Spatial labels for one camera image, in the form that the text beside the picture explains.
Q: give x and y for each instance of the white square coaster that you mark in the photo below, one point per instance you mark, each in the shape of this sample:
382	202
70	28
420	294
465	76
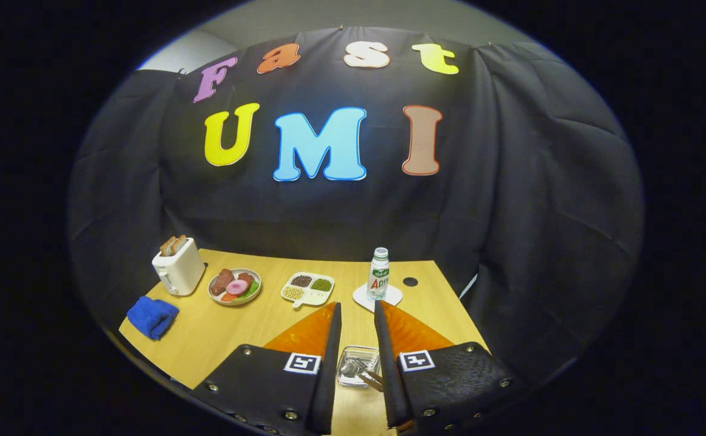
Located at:
393	297

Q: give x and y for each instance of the pink ham slice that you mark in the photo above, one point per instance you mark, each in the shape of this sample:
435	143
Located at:
237	287

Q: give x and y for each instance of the black table grommet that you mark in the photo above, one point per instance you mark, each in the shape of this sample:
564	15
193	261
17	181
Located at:
410	281

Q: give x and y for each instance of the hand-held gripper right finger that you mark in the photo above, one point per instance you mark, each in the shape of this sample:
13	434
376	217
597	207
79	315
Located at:
387	375

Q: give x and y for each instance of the green lettuce leaf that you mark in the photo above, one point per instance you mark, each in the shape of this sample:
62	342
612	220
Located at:
252	289

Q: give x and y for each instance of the toast slice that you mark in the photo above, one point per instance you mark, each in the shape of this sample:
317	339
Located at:
179	243
167	247

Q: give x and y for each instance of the white divided bean dish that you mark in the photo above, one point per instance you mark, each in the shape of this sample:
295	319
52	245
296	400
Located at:
313	296

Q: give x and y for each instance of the blue folded cloth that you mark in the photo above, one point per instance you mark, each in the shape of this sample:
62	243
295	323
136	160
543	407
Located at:
152	317

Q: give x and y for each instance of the white toaster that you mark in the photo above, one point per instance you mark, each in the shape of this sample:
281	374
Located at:
180	270

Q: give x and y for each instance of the grey food plate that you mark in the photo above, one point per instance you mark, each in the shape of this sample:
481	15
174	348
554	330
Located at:
235	301

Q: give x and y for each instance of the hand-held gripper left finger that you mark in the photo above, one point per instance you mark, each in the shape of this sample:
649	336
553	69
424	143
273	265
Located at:
329	375

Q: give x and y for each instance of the white drink bottle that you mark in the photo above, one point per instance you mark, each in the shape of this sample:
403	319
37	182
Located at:
378	275

